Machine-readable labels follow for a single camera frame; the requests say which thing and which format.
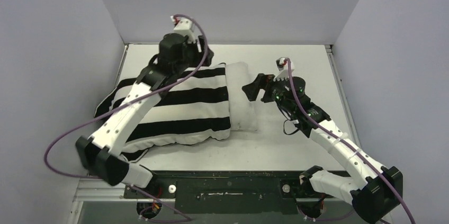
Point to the black metal base rail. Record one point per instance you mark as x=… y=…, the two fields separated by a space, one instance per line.
x=211 y=197

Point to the white pillow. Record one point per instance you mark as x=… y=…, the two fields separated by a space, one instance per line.
x=242 y=112

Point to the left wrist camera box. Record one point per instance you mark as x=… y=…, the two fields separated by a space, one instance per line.
x=186 y=28

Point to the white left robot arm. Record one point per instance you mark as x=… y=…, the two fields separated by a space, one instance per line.
x=100 y=152

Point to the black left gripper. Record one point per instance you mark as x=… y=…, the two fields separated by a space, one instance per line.
x=204 y=58

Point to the black white striped pillowcase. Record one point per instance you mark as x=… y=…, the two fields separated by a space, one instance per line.
x=191 y=112

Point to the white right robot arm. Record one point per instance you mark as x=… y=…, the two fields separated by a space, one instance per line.
x=372 y=189

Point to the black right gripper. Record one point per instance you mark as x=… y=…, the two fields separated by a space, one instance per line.
x=268 y=86

